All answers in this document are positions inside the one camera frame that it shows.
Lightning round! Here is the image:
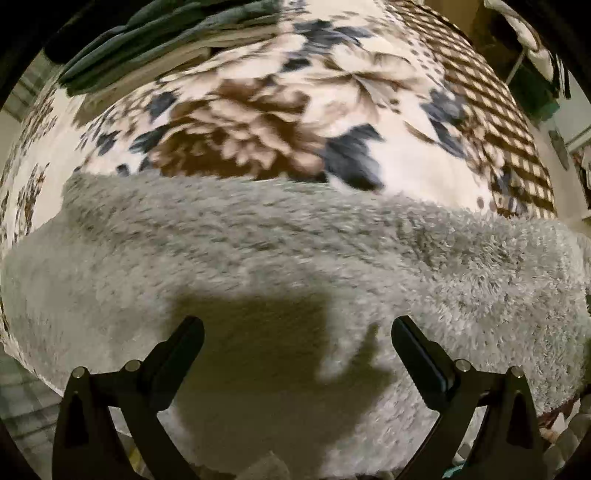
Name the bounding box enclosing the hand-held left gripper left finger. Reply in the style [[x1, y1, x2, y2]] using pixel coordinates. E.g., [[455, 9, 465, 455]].
[[52, 316, 206, 480]]

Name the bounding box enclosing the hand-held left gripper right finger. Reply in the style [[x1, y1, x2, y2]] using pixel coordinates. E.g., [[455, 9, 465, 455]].
[[390, 316, 547, 480]]

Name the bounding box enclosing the grey fluffy towel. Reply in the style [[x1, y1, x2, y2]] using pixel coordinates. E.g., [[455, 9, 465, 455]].
[[0, 171, 591, 478]]

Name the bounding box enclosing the floral printed blanket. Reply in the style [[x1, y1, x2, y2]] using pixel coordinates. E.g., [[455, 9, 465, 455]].
[[0, 0, 558, 352]]

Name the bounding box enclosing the beige folded cloth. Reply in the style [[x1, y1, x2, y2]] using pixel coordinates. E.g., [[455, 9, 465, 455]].
[[88, 25, 287, 93]]

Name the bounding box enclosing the green folded cloth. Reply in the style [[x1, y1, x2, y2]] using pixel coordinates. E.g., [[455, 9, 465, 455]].
[[58, 0, 282, 97]]

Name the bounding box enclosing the white crumpled cloth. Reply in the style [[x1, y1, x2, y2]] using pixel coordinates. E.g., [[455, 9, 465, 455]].
[[484, 0, 561, 79]]

